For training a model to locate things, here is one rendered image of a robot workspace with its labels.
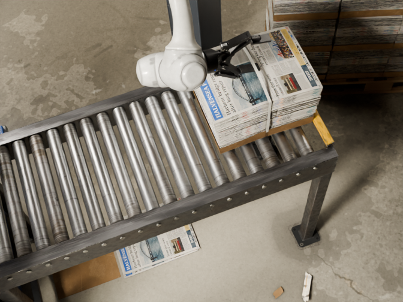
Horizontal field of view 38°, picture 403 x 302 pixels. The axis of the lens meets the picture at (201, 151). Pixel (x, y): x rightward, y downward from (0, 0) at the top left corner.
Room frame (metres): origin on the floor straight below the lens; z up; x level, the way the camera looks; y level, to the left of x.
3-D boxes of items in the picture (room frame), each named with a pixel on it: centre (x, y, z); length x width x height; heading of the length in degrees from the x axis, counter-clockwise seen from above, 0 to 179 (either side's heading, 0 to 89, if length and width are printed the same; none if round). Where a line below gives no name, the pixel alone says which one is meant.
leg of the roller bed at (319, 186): (0.95, -0.44, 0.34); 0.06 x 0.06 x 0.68; 14
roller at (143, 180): (1.03, 0.24, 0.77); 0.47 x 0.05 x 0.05; 14
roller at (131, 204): (1.02, 0.31, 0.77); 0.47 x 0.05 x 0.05; 14
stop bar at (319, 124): (1.18, -0.41, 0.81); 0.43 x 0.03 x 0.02; 14
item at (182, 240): (1.03, 0.28, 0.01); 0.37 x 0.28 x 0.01; 104
